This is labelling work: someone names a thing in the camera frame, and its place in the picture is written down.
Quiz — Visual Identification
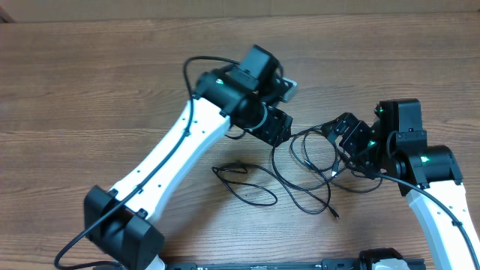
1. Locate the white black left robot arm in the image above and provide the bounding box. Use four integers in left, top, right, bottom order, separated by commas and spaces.
83, 45, 297, 269

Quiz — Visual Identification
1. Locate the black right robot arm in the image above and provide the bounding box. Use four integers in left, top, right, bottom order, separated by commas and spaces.
320, 98, 479, 269

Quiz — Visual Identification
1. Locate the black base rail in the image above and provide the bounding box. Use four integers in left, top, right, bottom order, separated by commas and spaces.
147, 259, 367, 270

